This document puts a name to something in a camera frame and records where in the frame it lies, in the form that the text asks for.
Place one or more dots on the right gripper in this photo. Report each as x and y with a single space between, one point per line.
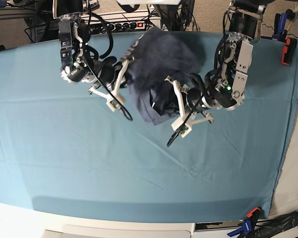
111 76

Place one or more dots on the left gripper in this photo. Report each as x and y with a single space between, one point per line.
171 97

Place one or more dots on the blue-grey heather T-shirt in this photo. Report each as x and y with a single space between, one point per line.
157 54

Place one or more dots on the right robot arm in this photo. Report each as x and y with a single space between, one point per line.
80 61

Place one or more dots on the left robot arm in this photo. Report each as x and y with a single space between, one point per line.
222 87

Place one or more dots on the teal table cloth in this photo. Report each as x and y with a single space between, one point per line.
63 151

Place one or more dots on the orange black clamp upper right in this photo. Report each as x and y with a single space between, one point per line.
289 50

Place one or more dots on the blue clamp upper right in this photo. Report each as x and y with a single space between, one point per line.
280 31

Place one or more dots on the orange blue clamp bottom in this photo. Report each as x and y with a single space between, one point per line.
248 225

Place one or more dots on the black plastic bag bottom right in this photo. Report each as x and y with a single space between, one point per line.
277 225

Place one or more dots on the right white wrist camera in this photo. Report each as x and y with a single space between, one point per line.
115 103

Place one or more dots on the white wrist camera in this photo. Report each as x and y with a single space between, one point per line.
115 103
181 129

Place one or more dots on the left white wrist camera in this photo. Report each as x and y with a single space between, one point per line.
181 129

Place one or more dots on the white power strip red switch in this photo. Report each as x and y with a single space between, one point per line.
125 26

